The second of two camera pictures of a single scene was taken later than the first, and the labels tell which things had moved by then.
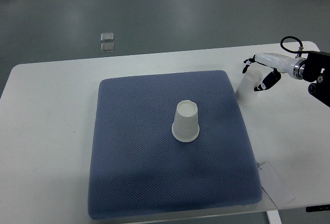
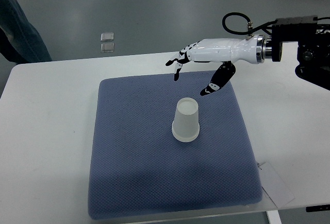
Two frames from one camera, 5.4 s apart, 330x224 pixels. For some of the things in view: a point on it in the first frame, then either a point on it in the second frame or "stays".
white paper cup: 245,94 -> 185,127
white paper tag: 274,185 stays
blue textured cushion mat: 138,167 stays
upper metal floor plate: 107,37 stays
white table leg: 274,217 stays
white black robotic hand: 295,67 -> 251,50
